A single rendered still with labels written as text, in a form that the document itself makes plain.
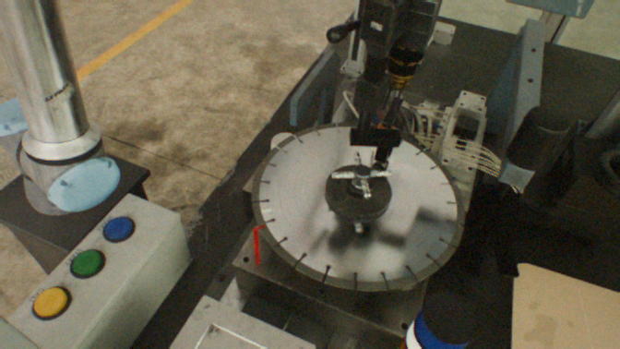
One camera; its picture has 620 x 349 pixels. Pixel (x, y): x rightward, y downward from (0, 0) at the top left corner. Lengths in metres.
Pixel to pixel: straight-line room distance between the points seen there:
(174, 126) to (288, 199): 1.67
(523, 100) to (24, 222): 1.00
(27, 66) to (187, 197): 1.33
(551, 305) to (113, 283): 0.78
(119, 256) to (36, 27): 0.34
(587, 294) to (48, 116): 1.01
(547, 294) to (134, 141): 1.90
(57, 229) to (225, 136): 1.34
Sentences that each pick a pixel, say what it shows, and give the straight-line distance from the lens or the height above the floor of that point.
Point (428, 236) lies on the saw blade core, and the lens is 0.67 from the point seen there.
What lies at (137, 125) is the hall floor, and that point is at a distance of 2.36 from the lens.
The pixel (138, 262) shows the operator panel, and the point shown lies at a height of 0.90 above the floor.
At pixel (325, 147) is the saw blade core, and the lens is 0.76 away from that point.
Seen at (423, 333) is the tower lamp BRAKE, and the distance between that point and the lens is 0.38.
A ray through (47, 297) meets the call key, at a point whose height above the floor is 0.91.
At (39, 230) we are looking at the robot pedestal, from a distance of 1.02.
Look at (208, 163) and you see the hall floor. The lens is 2.07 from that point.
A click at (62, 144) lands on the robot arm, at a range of 0.77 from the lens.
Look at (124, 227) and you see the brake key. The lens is 0.74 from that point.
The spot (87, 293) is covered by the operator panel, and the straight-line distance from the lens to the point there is 0.71.
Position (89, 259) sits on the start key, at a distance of 0.73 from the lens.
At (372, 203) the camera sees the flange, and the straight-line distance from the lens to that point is 0.68.
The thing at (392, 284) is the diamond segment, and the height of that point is 0.95.
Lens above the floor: 1.48
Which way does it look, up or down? 48 degrees down
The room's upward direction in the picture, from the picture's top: 5 degrees clockwise
